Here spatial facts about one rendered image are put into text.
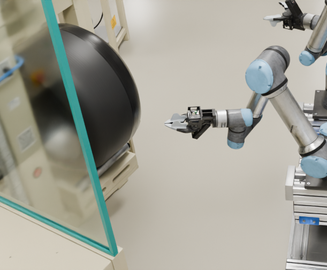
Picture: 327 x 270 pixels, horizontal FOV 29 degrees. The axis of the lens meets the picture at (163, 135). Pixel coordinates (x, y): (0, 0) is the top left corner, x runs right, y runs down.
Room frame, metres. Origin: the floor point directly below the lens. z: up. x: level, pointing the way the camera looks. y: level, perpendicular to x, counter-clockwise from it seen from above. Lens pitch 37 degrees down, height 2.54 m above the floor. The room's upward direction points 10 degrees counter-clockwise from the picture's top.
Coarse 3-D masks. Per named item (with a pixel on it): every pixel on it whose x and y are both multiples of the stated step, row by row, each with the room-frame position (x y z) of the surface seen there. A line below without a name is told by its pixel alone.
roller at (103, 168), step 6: (126, 144) 2.15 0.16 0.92; (120, 150) 2.12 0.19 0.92; (126, 150) 2.14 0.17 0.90; (114, 156) 2.09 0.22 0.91; (120, 156) 2.11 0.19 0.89; (108, 162) 2.05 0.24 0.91; (114, 162) 2.08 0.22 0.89; (96, 168) 2.02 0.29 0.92; (102, 168) 2.02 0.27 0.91; (108, 168) 2.05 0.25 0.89
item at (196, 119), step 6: (198, 108) 2.14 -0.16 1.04; (192, 114) 2.11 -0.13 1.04; (198, 114) 2.11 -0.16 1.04; (204, 114) 2.11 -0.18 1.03; (210, 114) 2.11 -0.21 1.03; (186, 120) 2.14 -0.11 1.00; (192, 120) 2.08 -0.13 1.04; (198, 120) 2.07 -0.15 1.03; (204, 120) 2.11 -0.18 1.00; (210, 120) 2.11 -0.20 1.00; (192, 126) 2.10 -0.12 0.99; (198, 126) 2.09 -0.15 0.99
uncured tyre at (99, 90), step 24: (72, 48) 2.09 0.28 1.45; (96, 48) 2.11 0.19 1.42; (72, 72) 1.98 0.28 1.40; (96, 72) 2.01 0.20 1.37; (120, 72) 2.06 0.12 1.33; (96, 96) 1.94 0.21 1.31; (120, 96) 2.00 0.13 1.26; (96, 120) 1.91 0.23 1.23; (120, 120) 1.96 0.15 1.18; (96, 144) 1.90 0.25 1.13; (120, 144) 1.99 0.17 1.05
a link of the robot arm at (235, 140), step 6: (246, 126) 2.15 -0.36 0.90; (228, 132) 2.13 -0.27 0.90; (234, 132) 2.09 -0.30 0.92; (240, 132) 2.09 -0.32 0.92; (246, 132) 2.13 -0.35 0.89; (228, 138) 2.12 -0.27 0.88; (234, 138) 2.10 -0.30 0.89; (240, 138) 2.10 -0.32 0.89; (228, 144) 2.12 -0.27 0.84; (234, 144) 2.10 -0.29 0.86; (240, 144) 2.10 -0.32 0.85
